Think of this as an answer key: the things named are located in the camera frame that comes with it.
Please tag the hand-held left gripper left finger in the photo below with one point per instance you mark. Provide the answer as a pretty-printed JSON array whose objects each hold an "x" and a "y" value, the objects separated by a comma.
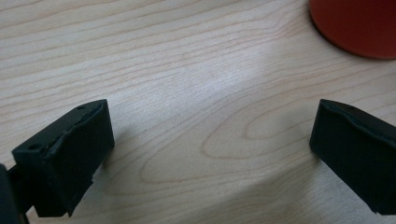
[{"x": 65, "y": 155}]

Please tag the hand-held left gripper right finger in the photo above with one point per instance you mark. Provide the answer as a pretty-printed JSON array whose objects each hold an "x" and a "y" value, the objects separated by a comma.
[{"x": 355, "y": 149}]

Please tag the red round plate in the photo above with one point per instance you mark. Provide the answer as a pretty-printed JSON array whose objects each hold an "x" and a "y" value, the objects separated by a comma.
[{"x": 358, "y": 25}]

